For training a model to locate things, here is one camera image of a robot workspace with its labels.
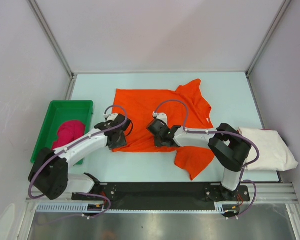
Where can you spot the orange t shirt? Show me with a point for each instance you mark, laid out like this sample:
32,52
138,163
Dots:
185,104

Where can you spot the white cable duct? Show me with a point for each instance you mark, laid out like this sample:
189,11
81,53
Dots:
95,208

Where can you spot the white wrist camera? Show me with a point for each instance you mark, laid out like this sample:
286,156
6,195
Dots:
160,116
110,117

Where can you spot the magenta t shirt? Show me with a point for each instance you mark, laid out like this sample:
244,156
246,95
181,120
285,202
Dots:
68,132

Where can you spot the aluminium rail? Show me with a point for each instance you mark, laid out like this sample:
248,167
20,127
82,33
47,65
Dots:
266,193

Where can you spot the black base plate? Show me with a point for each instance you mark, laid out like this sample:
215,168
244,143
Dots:
169,196

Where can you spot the white folded t shirt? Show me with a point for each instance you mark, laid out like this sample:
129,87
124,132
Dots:
274,154

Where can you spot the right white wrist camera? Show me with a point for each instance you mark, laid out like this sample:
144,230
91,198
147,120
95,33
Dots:
160,116

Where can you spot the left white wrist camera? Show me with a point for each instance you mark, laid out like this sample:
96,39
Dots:
110,117

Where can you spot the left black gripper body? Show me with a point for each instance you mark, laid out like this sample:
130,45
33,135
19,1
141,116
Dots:
121,142

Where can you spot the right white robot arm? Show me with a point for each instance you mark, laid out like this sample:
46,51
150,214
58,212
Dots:
229,147

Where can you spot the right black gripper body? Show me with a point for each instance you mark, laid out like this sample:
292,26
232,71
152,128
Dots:
158,141

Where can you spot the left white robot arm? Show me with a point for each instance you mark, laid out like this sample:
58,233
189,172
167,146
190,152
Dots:
50,173

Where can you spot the green plastic bin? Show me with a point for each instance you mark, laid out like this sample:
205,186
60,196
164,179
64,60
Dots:
59,112

